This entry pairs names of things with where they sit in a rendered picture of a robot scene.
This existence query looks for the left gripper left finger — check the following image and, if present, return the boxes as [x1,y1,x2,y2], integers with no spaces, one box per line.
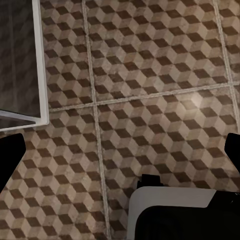
[0,133,26,193]

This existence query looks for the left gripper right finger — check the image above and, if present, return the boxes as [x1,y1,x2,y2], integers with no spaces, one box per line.
[224,133,240,172]

